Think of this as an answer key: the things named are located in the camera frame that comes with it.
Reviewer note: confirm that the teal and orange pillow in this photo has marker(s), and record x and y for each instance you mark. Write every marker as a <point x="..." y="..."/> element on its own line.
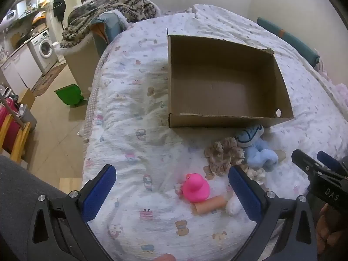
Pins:
<point x="108" y="27"/>

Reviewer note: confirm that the white soft cloth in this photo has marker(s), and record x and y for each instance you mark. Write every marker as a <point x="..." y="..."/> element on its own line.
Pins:
<point x="233" y="208"/>

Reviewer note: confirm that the white kitchen cabinets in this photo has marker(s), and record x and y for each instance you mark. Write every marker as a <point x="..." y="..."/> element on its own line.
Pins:
<point x="19" y="68"/>

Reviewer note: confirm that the blue plush toy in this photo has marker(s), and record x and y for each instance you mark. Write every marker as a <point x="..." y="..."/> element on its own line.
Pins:
<point x="258" y="152"/>

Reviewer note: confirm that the pale pink cloth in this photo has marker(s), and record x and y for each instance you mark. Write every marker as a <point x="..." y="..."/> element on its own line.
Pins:
<point x="338" y="88"/>

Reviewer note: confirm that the cream scrunchie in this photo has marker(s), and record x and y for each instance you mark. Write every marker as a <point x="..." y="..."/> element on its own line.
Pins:
<point x="257" y="172"/>

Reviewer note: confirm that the tan foam cylinder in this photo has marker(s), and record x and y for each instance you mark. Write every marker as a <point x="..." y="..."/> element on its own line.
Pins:
<point x="209" y="204"/>

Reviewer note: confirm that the patterned floor rug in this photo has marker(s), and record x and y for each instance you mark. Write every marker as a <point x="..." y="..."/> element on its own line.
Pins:
<point x="49" y="78"/>

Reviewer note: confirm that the person's grey trouser leg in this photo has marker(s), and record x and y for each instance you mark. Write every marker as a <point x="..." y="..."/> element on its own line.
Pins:
<point x="19" y="195"/>

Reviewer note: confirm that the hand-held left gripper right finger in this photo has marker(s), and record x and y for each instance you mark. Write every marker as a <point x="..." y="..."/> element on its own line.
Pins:
<point x="244" y="193"/>

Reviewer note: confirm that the white washing machine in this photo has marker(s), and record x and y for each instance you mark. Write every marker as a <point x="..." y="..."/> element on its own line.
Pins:
<point x="43" y="49"/>

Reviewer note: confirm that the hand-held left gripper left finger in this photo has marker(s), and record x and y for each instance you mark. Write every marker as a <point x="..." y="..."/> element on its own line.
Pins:
<point x="99" y="193"/>

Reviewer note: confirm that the small cardboard floor box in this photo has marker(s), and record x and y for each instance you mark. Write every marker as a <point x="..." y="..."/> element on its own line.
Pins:
<point x="27" y="99"/>

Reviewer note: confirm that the beige sofa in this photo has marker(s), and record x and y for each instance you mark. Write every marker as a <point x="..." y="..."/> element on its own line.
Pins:
<point x="81" y="68"/>

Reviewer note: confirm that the pink suitcase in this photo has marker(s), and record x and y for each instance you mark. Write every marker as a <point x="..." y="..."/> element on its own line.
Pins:
<point x="6" y="114"/>

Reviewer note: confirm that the black hanging garment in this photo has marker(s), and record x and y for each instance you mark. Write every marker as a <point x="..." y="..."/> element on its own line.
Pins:
<point x="59" y="8"/>

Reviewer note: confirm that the yellow wooden chair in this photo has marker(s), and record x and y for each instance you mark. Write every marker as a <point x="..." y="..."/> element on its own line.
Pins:
<point x="20" y="138"/>

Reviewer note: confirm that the brown knitted blanket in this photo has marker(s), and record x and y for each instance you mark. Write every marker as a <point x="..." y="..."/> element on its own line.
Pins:
<point x="108" y="8"/>

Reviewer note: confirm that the grey bin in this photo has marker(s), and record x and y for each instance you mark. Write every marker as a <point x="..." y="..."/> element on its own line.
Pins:
<point x="28" y="119"/>

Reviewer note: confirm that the green dustpan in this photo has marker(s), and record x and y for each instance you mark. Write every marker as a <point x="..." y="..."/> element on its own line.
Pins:
<point x="69" y="93"/>

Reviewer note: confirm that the long teal cushion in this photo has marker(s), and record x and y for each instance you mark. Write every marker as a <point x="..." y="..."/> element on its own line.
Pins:
<point x="293" y="42"/>

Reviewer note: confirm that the bed with printed sheet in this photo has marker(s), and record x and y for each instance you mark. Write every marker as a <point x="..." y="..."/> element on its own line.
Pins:
<point x="136" y="114"/>

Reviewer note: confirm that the person's right hand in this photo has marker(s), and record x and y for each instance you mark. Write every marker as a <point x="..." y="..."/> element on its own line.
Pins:
<point x="326" y="228"/>

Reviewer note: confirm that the pink rubber duck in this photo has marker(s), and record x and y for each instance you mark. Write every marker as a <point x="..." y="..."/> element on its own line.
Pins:
<point x="195" y="189"/>

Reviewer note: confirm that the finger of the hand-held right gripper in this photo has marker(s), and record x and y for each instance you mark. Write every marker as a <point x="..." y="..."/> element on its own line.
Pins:
<point x="301" y="159"/>
<point x="327" y="159"/>

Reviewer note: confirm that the brown patterned scrunchie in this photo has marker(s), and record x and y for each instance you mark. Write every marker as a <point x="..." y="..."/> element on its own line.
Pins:
<point x="220" y="155"/>

